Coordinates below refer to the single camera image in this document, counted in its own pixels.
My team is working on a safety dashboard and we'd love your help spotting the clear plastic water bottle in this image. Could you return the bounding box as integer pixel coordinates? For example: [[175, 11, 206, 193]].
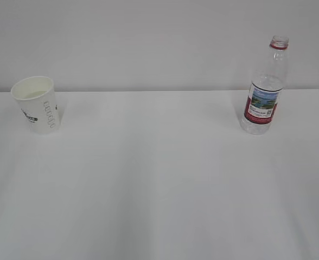
[[240, 35, 289, 135]]

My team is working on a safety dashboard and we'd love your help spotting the white paper cup green logo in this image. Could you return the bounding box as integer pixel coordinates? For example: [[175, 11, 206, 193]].
[[10, 76, 60, 134]]

